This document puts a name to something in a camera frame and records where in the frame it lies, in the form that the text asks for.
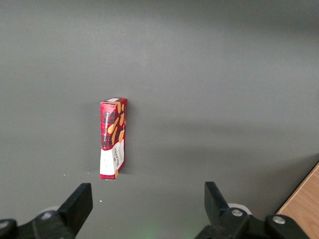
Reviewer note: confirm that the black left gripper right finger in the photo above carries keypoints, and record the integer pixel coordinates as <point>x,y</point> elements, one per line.
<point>215,206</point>

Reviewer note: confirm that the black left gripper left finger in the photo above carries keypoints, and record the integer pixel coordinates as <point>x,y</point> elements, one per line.
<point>74,206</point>

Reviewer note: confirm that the red tartan shortbread box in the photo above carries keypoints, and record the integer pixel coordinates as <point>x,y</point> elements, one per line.
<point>109,129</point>

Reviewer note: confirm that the wooden two-drawer cabinet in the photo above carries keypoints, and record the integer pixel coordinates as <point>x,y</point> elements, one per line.
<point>306,204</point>

